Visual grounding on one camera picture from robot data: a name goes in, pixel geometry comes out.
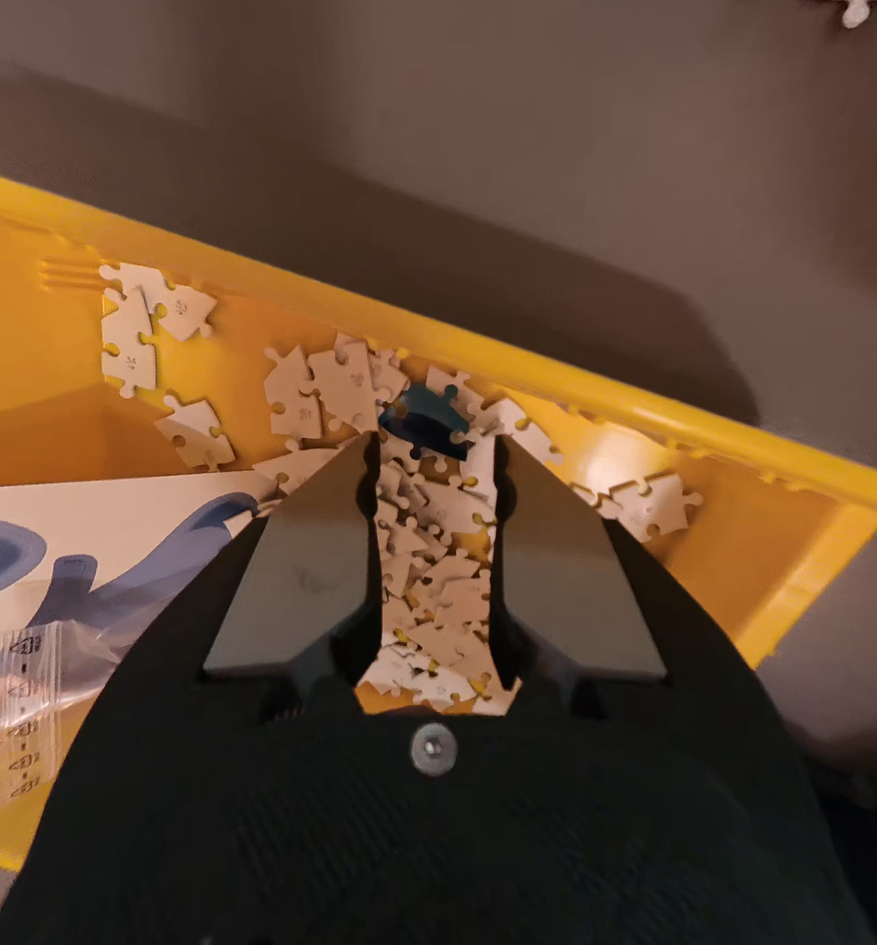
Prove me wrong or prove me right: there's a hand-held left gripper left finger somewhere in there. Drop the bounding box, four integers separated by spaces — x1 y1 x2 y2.
203 430 384 686

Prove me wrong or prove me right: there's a clear plastic bag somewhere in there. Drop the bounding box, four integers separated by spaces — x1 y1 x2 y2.
0 620 125 809

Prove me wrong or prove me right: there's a pile of white puzzle pieces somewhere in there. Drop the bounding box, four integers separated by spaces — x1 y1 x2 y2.
98 262 705 717

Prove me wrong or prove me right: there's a blue white printed card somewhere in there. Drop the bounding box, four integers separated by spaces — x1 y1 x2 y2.
0 471 284 747

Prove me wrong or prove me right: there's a yellow plastic bin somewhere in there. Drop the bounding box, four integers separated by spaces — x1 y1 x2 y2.
0 166 877 872

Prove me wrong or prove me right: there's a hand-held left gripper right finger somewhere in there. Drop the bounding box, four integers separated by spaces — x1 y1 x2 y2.
487 434 668 693

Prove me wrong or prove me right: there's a dark blue puzzle piece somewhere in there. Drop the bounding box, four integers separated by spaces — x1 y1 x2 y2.
378 384 476 460

